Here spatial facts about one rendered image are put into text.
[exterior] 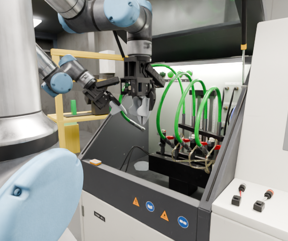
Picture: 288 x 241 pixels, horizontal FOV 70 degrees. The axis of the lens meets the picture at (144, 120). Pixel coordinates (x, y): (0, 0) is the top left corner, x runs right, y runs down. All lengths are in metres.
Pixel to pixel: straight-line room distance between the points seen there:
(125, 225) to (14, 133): 0.82
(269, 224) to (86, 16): 0.69
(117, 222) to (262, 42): 0.92
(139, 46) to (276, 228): 0.59
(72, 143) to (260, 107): 3.65
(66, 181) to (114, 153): 0.98
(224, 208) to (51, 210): 0.52
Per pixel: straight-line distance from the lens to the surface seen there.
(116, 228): 1.04
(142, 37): 0.64
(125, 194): 0.90
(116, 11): 0.54
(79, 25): 0.61
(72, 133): 4.11
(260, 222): 0.66
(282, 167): 0.84
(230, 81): 1.14
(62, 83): 0.80
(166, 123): 1.33
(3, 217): 0.21
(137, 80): 0.60
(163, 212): 0.80
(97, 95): 0.93
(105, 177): 0.96
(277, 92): 0.85
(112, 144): 1.20
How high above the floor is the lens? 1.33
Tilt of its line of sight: 10 degrees down
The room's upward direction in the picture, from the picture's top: straight up
